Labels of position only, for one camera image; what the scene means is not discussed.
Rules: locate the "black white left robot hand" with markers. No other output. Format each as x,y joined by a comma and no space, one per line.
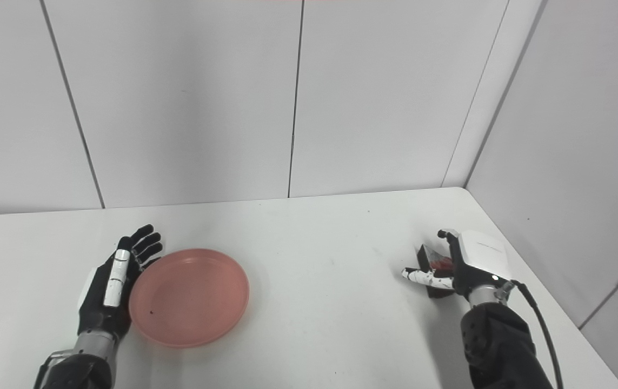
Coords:
98,310

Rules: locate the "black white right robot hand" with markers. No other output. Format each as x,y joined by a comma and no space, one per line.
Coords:
482,254

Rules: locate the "chocolate cake slice with fruit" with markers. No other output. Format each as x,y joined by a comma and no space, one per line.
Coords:
434,256

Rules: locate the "pink round plate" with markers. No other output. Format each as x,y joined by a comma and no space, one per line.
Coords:
190,297

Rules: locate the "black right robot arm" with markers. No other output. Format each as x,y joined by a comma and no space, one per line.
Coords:
498,346

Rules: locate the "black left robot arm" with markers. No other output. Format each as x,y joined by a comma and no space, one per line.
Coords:
81,373

